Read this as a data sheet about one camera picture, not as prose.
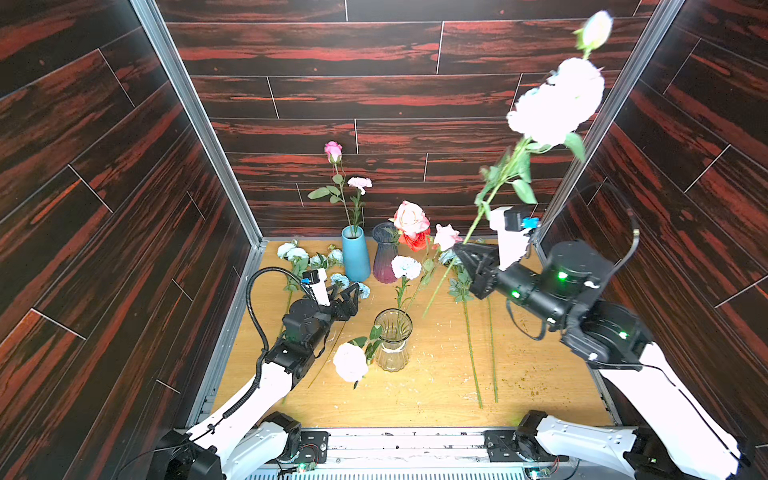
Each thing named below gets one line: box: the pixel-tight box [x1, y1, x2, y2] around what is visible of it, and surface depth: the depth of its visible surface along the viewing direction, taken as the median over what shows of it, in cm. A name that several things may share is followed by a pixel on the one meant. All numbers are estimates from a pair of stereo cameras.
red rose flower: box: [398, 228, 431, 252], surface depth 75 cm
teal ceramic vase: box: [341, 225, 371, 282], surface depth 98 cm
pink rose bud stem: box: [307, 141, 352, 232], surface depth 88 cm
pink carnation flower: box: [347, 176, 373, 232], surface depth 92 cm
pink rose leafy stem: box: [388, 200, 431, 237], surface depth 68 cm
